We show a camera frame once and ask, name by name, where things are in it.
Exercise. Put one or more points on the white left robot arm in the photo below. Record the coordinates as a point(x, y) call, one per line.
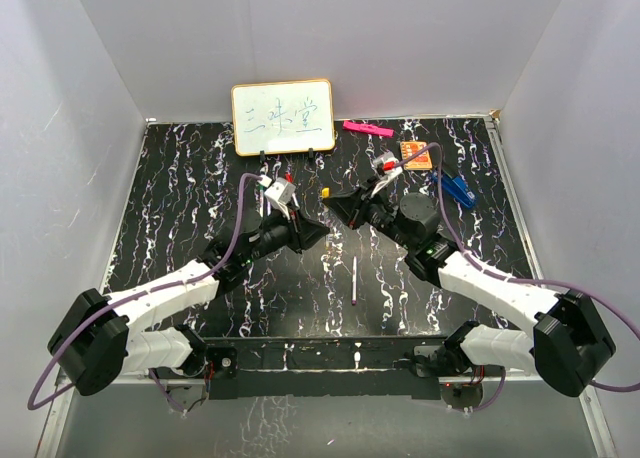
point(103, 337)

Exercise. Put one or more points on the purple whiteboard pen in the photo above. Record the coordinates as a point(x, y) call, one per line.
point(354, 281)

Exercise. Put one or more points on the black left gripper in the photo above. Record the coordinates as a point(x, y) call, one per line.
point(309, 231)

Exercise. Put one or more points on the red whiteboard pen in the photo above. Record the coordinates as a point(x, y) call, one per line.
point(294, 198)

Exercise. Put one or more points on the green whiteboard pen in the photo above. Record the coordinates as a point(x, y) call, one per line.
point(262, 206)

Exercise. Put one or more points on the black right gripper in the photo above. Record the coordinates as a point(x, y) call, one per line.
point(353, 208)

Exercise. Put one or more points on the blue stapler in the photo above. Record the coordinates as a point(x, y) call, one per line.
point(454, 184)

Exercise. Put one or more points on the small yellow-framed whiteboard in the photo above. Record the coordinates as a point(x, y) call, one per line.
point(283, 117)

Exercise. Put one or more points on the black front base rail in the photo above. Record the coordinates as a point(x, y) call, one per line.
point(234, 368)

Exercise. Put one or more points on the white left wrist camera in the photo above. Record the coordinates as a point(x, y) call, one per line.
point(279, 194)

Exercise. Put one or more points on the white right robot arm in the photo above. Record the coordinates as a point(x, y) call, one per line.
point(559, 336)

